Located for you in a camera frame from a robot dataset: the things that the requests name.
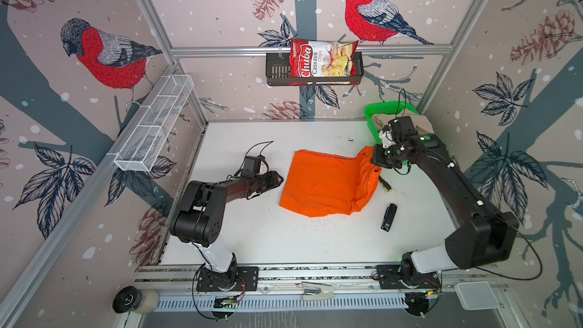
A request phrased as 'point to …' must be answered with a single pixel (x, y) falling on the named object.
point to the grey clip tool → (316, 291)
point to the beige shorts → (421, 124)
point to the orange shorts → (320, 185)
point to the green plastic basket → (388, 108)
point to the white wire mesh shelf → (142, 147)
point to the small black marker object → (389, 217)
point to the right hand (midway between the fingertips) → (368, 162)
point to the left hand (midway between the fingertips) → (279, 180)
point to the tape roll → (127, 299)
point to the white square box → (477, 295)
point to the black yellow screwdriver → (385, 184)
